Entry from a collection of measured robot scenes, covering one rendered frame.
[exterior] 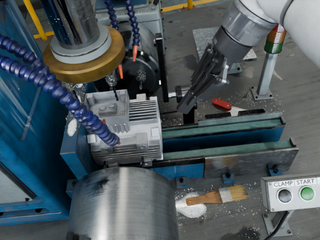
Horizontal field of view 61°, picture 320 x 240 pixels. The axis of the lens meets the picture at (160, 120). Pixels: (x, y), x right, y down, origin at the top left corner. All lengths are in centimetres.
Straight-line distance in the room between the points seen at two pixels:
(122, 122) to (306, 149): 69
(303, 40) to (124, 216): 43
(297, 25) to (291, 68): 98
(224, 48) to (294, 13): 15
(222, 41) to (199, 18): 119
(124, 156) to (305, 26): 56
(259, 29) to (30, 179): 62
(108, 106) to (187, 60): 72
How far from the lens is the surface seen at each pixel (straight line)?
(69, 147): 70
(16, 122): 73
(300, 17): 45
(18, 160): 71
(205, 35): 137
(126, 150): 78
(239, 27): 53
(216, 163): 90
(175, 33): 162
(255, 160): 93
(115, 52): 60
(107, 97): 81
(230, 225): 93
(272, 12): 49
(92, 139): 78
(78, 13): 56
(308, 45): 45
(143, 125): 76
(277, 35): 105
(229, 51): 55
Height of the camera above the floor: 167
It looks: 50 degrees down
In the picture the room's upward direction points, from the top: 9 degrees counter-clockwise
